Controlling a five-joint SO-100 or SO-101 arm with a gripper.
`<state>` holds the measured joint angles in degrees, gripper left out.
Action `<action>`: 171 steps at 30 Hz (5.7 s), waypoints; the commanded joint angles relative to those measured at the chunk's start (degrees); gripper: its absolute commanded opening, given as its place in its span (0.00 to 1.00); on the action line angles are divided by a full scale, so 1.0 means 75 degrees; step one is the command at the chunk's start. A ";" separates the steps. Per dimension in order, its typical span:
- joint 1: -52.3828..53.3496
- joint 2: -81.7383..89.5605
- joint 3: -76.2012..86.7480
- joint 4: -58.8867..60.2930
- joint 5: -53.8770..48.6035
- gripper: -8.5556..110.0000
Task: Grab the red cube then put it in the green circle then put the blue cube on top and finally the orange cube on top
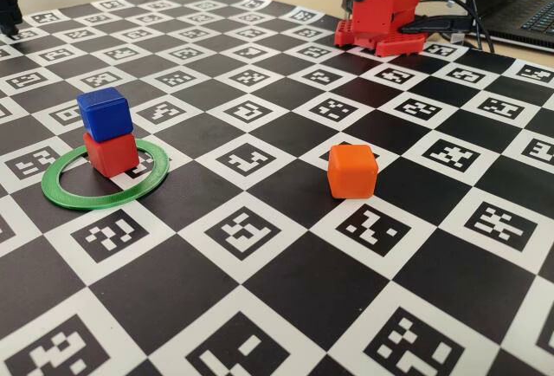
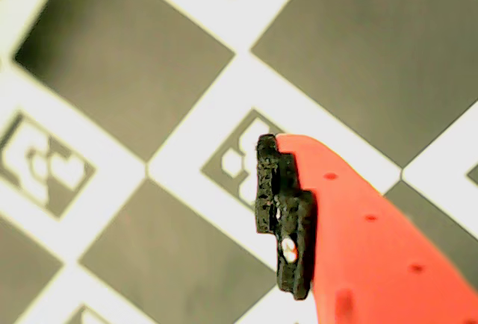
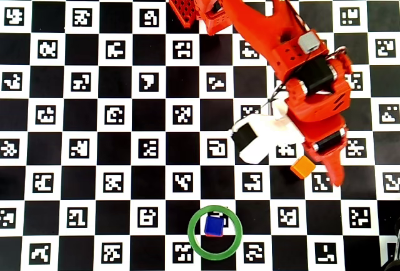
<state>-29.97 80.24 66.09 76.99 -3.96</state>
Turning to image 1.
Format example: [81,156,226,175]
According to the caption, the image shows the orange cube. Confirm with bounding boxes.
[326,144,380,200]

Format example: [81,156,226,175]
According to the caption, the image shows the blue cube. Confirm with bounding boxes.
[76,87,134,143]

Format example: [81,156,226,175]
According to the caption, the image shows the red cube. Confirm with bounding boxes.
[82,132,140,178]

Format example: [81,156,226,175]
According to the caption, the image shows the red robot base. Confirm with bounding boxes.
[332,18,428,57]

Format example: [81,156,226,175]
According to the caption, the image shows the black white marker mat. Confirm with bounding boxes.
[0,0,554,376]

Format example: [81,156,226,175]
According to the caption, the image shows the black device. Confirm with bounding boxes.
[0,0,24,40]

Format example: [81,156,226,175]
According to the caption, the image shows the black flat plug cable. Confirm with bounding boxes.
[400,15,473,34]

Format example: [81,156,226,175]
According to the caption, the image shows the green ring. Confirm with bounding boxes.
[41,140,171,211]

